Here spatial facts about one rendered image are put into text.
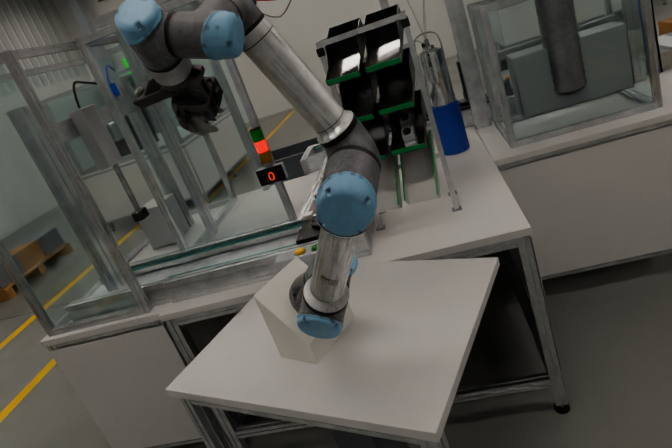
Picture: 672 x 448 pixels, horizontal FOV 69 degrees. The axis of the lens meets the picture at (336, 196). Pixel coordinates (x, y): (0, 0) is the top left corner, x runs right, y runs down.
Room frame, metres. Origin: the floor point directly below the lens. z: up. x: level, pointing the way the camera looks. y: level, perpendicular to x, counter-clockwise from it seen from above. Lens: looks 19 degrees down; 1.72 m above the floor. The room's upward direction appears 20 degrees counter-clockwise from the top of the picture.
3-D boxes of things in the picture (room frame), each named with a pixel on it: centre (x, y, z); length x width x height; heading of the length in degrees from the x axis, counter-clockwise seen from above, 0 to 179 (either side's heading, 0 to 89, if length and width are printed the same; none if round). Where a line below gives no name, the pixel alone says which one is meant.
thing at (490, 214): (2.37, -0.04, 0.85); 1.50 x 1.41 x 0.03; 76
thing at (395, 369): (1.37, 0.14, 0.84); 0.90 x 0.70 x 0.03; 55
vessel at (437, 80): (2.57, -0.70, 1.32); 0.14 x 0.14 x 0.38
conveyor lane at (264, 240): (2.03, 0.36, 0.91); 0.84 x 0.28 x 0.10; 76
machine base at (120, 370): (2.63, 1.00, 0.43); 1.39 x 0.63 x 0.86; 166
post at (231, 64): (2.13, 0.22, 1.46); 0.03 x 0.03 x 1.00; 76
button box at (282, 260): (1.75, 0.20, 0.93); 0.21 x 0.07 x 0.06; 76
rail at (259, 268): (1.85, 0.37, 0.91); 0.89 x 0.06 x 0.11; 76
